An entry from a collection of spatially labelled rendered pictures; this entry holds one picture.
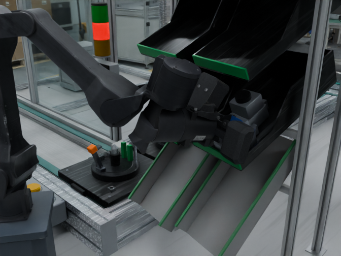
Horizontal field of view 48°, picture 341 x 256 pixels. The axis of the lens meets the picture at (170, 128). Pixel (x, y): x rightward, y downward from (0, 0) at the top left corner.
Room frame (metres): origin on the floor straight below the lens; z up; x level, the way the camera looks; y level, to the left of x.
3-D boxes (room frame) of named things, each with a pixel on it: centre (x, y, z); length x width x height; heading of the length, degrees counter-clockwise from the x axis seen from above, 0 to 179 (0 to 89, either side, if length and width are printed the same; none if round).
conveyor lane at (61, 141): (1.21, 0.36, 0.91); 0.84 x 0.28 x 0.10; 46
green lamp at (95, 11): (1.20, 0.21, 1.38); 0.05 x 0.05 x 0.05
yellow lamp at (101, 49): (1.20, 0.21, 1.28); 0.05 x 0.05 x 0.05
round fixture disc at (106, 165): (0.98, 0.16, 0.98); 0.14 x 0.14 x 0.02
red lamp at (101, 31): (1.20, 0.21, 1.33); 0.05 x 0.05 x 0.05
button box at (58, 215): (0.89, 0.37, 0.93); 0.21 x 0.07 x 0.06; 46
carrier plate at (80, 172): (0.98, 0.16, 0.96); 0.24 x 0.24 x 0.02; 46
